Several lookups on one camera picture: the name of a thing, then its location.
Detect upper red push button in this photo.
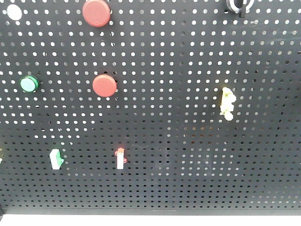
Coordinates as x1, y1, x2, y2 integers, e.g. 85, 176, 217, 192
82, 0, 111, 27

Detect black rotary selector switch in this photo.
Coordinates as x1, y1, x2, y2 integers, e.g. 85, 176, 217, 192
226, 0, 255, 18

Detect red push button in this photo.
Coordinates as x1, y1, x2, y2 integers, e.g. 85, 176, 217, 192
82, 0, 111, 27
92, 74, 117, 97

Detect white hole plug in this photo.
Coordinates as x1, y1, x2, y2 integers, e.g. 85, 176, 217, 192
7, 4, 22, 21

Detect white rocker switch red trim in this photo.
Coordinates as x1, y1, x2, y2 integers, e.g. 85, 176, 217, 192
115, 148, 127, 170

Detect white standing desk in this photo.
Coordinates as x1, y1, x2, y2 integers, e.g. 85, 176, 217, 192
0, 214, 301, 226

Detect white rocker switch green trim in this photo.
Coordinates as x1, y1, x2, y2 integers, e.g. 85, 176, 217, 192
49, 149, 64, 170

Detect black perforated pegboard panel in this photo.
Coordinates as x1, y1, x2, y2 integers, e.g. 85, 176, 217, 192
0, 0, 301, 215

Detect yellow toggle switch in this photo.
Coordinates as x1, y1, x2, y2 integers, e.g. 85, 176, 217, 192
220, 87, 237, 121

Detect green round push button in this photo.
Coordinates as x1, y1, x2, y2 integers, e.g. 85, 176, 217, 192
19, 75, 39, 93

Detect lower red push button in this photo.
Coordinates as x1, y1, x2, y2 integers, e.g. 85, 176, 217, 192
92, 74, 117, 97

